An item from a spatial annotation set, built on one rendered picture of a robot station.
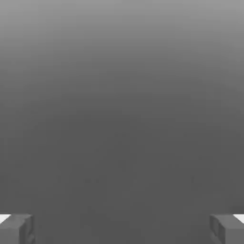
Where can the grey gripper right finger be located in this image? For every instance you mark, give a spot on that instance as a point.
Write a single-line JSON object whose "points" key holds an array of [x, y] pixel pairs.
{"points": [[228, 230]]}

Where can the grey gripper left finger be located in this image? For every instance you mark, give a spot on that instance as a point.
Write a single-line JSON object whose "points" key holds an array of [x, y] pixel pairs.
{"points": [[15, 229]]}

